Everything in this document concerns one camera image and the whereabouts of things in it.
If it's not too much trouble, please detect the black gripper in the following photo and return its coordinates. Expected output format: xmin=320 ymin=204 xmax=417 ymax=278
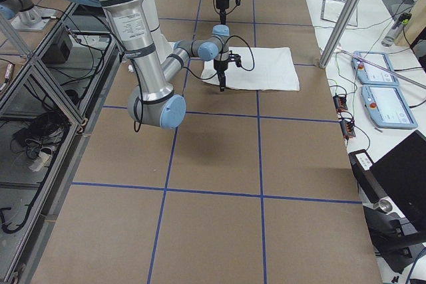
xmin=214 ymin=0 xmax=241 ymax=25
xmin=214 ymin=51 xmax=242 ymax=92

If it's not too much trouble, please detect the white long-sleeve printed shirt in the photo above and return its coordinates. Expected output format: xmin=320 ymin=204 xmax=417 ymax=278
xmin=200 ymin=46 xmax=301 ymax=92

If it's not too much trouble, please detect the black framed sheet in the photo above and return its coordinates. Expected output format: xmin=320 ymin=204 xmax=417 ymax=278
xmin=320 ymin=0 xmax=358 ymax=27

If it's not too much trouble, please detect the small electronics board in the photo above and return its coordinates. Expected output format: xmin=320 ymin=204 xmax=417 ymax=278
xmin=339 ymin=118 xmax=356 ymax=140
xmin=333 ymin=94 xmax=348 ymax=112

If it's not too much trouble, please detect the upper blue teach pendant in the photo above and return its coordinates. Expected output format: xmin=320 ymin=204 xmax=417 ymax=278
xmin=351 ymin=51 xmax=399 ymax=86

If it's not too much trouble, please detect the blue teach pendant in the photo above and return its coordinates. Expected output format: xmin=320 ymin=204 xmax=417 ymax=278
xmin=351 ymin=51 xmax=399 ymax=86
xmin=361 ymin=84 xmax=418 ymax=130

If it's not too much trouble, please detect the lower blue teach pendant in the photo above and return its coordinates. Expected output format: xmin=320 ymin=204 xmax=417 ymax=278
xmin=361 ymin=84 xmax=418 ymax=130

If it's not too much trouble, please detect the black laptop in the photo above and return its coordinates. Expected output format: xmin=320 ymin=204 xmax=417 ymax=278
xmin=349 ymin=130 xmax=425 ymax=231

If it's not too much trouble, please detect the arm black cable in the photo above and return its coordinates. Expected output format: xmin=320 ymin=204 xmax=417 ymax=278
xmin=132 ymin=34 xmax=256 ymax=134

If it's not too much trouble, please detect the aluminium frame post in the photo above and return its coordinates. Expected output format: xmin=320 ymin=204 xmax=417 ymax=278
xmin=318 ymin=0 xmax=359 ymax=69

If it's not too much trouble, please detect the aluminium frame rail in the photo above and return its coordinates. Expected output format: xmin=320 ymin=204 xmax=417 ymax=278
xmin=1 ymin=5 xmax=118 ymax=283

